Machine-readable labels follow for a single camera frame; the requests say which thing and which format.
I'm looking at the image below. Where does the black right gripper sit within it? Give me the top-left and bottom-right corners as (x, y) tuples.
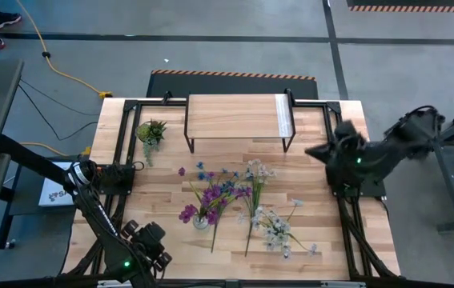
(304, 119), (368, 165)

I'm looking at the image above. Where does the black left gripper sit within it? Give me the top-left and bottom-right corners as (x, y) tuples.
(121, 220), (173, 273)

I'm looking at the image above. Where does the white artificial flower stem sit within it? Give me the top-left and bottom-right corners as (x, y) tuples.
(242, 158), (279, 258)
(237, 198), (319, 260)

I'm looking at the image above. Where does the purple artificial flower stem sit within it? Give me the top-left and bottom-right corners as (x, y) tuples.
(177, 166), (254, 233)

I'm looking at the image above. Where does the blue artificial flower stem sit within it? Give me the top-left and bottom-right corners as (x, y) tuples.
(195, 161), (248, 254)

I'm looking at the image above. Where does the white printed box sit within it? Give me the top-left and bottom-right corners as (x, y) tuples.
(38, 162), (79, 208)

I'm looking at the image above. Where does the green artificial succulent plant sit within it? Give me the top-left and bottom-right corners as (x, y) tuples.
(135, 118), (168, 167)

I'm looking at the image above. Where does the black hazard-striped floor mat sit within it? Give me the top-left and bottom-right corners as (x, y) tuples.
(146, 69), (319, 100)
(346, 0), (454, 13)

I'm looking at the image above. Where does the dark grey metal stand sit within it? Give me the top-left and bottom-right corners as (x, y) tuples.
(412, 99), (454, 233)

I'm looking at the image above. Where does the black diagonal support beam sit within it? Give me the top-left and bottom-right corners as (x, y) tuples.
(0, 134), (71, 189)

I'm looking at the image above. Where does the blue desk base leg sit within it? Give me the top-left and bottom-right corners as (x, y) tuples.
(0, 163), (23, 251)

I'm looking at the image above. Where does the wooden shelf with black frame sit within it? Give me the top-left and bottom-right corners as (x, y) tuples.
(183, 88), (296, 154)

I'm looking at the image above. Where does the yellow power cable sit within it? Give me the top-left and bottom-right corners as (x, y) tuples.
(20, 142), (92, 157)

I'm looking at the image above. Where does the silver metal bracket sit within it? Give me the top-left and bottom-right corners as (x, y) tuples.
(320, 281), (367, 288)

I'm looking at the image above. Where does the black aluminium rig frame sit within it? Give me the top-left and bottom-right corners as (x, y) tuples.
(62, 90), (402, 281)

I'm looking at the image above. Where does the yellow extension cable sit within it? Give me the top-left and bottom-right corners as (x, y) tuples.
(14, 0), (114, 99)

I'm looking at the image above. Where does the black floor cable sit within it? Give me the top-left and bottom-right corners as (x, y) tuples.
(17, 84), (99, 142)
(20, 78), (100, 118)

